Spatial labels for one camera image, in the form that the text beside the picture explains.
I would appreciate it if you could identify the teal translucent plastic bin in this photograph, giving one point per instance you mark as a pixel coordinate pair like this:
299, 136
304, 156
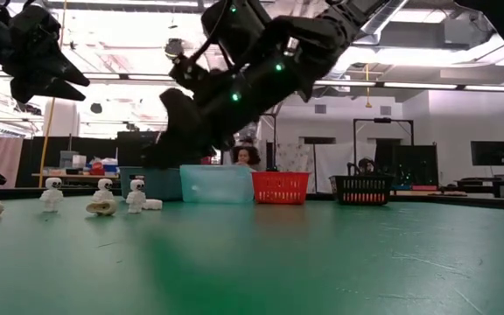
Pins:
217, 184

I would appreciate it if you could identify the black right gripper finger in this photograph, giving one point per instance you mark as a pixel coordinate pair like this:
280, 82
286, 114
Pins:
182, 146

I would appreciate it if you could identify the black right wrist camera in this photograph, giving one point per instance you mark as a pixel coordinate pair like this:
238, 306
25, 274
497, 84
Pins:
179, 107

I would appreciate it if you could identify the black room partition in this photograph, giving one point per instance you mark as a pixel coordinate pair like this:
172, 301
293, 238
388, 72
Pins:
99, 151

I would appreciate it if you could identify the wooden workbench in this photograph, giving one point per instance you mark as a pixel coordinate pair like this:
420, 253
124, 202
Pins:
77, 177

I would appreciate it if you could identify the white round column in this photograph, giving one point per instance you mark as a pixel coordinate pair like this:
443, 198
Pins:
61, 122

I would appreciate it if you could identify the black computer monitor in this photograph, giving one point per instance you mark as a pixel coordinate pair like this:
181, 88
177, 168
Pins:
491, 153

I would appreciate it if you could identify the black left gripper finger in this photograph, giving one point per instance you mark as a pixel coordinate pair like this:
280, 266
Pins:
37, 89
64, 72

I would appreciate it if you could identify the white hanging sheet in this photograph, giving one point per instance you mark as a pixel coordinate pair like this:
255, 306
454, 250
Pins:
335, 162

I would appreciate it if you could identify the black plastic basket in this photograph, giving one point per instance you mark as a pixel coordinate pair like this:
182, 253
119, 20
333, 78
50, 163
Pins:
361, 186

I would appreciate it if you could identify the red plastic basket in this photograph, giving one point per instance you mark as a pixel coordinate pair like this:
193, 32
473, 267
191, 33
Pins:
280, 188

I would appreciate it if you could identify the long overhead light bar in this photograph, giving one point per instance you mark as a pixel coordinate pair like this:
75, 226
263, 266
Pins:
409, 85

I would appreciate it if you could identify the black equipment panel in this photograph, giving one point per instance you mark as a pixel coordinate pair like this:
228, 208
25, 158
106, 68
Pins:
414, 159

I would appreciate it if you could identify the black ceiling dome device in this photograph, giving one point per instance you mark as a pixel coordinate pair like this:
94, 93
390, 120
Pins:
174, 47

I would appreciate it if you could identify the person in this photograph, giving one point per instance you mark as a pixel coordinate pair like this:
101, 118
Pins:
366, 167
247, 156

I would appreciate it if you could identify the blue container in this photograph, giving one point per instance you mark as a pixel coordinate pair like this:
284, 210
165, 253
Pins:
111, 168

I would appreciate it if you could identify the red container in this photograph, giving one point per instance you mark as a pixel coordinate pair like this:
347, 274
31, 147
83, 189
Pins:
97, 168

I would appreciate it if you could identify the patterned white hanging cloth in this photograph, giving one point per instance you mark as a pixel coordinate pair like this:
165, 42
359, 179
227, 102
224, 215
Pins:
296, 159

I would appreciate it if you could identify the grey-blue plastic bin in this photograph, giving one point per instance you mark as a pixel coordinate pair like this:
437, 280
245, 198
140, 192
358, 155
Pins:
164, 184

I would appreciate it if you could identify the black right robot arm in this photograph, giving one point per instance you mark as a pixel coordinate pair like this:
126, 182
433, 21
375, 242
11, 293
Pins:
322, 39

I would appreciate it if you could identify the black stand frame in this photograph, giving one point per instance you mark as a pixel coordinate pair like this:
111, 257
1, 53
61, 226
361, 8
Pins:
383, 120

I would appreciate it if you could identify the black desk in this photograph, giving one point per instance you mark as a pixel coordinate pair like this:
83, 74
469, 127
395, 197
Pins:
497, 186

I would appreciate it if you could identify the white storage box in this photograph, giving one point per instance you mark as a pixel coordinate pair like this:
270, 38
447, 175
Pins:
79, 161

